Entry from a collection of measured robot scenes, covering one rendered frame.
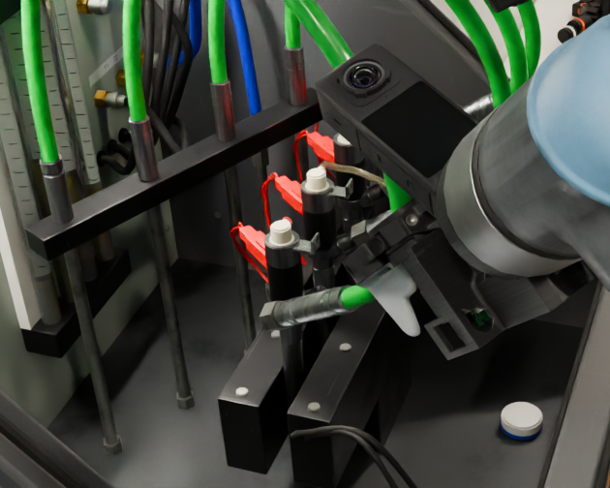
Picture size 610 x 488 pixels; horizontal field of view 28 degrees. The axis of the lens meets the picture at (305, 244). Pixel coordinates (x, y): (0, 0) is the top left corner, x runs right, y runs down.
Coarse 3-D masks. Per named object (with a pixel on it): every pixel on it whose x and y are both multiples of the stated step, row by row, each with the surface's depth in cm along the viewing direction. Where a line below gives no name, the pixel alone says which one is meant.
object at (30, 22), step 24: (24, 0) 89; (288, 0) 68; (312, 0) 68; (24, 24) 90; (312, 24) 68; (24, 48) 92; (336, 48) 68; (48, 120) 96; (48, 144) 97; (48, 168) 99; (360, 288) 77
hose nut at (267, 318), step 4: (264, 304) 86; (268, 304) 86; (272, 304) 85; (276, 304) 85; (264, 308) 86; (268, 308) 85; (272, 308) 85; (264, 312) 86; (268, 312) 85; (272, 312) 85; (260, 316) 86; (264, 316) 85; (268, 316) 85; (272, 316) 85; (264, 320) 86; (268, 320) 85; (272, 320) 85; (264, 324) 86; (268, 324) 86; (272, 324) 85; (276, 324) 85; (268, 328) 86; (272, 328) 85; (276, 328) 85; (280, 328) 86; (284, 328) 86
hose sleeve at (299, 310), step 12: (336, 288) 79; (288, 300) 84; (300, 300) 82; (312, 300) 81; (324, 300) 80; (336, 300) 79; (276, 312) 84; (288, 312) 83; (300, 312) 82; (312, 312) 81; (324, 312) 80; (336, 312) 79; (348, 312) 79; (288, 324) 84
